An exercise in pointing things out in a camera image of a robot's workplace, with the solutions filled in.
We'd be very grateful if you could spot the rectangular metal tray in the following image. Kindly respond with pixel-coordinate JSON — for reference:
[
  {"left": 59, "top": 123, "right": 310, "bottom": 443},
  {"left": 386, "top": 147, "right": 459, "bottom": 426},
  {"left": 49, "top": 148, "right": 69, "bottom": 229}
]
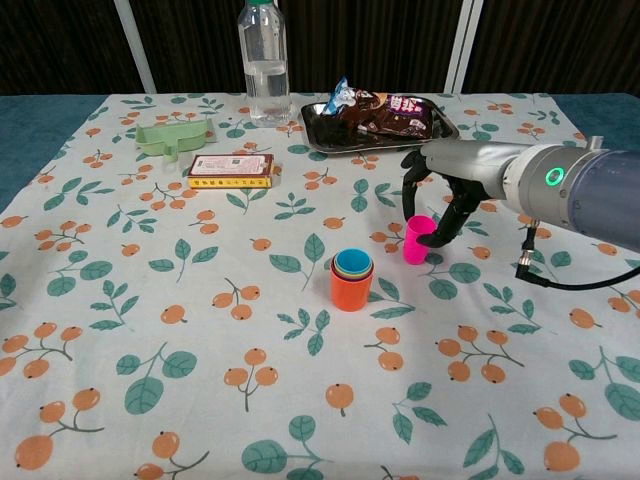
[{"left": 299, "top": 95, "right": 461, "bottom": 158}]

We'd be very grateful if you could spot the yellow red card box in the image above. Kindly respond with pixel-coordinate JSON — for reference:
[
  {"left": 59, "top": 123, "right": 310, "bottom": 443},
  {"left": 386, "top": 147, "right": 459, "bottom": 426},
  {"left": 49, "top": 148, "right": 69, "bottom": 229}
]
[{"left": 187, "top": 153, "right": 275, "bottom": 190}]

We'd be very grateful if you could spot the orange plastic cup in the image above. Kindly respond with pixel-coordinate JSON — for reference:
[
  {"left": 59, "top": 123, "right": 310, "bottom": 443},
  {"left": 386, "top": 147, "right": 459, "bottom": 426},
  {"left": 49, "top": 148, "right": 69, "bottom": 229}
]
[{"left": 329, "top": 257, "right": 374, "bottom": 312}]

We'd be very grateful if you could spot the clear plastic water bottle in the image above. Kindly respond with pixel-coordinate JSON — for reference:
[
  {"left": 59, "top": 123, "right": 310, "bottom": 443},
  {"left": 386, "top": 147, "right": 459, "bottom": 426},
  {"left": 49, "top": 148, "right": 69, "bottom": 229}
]
[{"left": 236, "top": 0, "right": 293, "bottom": 129}]

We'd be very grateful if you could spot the yellow plastic cup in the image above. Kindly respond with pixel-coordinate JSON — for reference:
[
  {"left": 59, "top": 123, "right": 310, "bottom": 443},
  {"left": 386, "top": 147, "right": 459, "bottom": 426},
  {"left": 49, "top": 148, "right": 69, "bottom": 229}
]
[{"left": 333, "top": 249, "right": 372, "bottom": 280}]

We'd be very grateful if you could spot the floral fruit print tablecloth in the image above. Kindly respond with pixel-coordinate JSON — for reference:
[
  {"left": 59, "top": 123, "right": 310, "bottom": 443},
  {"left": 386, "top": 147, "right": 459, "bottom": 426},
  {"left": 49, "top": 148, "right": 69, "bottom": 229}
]
[{"left": 0, "top": 91, "right": 640, "bottom": 480}]

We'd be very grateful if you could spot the brown snack bag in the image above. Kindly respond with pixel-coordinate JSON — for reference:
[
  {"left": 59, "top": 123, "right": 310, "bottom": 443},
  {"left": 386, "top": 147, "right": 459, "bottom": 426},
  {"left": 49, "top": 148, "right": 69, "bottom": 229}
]
[{"left": 335, "top": 90, "right": 436, "bottom": 143}]

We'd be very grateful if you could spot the blue white snack bag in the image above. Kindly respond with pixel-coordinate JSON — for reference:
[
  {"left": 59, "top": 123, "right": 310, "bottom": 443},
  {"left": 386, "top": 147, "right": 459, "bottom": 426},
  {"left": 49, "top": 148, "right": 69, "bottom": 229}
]
[{"left": 322, "top": 75, "right": 362, "bottom": 116}]

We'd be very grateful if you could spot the white partition post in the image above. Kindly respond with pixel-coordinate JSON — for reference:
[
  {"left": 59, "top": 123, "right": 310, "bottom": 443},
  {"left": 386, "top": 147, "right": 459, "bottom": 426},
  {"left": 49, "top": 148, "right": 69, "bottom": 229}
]
[
  {"left": 442, "top": 0, "right": 485, "bottom": 93},
  {"left": 113, "top": 0, "right": 156, "bottom": 94}
]

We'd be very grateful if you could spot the dark blue plastic cup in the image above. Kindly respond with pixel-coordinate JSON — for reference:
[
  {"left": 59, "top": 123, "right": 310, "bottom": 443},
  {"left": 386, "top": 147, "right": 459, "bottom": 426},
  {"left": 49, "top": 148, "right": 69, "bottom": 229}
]
[{"left": 330, "top": 249, "right": 374, "bottom": 282}]

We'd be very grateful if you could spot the light green plastic dustpan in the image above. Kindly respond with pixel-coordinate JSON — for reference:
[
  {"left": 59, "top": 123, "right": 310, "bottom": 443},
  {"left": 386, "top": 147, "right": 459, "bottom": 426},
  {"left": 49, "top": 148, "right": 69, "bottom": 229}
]
[{"left": 135, "top": 118, "right": 210, "bottom": 162}]

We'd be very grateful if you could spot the light blue plastic cup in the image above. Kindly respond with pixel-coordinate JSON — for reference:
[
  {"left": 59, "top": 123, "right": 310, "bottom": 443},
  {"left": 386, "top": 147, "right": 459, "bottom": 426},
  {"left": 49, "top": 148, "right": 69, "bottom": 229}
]
[{"left": 335, "top": 248, "right": 371, "bottom": 275}]

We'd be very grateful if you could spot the pink plastic cup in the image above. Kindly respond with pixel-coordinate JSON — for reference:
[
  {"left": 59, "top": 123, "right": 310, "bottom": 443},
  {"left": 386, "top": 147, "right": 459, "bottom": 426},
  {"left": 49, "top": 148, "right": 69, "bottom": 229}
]
[{"left": 403, "top": 215, "right": 437, "bottom": 266}]

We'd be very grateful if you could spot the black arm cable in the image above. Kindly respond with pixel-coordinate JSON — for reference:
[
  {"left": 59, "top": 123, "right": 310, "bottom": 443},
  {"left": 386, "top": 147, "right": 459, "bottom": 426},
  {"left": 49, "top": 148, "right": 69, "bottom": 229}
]
[{"left": 514, "top": 219, "right": 640, "bottom": 291}]

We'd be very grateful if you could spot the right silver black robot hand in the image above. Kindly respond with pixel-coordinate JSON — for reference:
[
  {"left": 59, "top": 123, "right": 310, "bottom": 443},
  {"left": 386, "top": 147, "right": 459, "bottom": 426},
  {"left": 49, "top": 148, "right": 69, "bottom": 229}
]
[{"left": 399, "top": 141, "right": 521, "bottom": 249}]

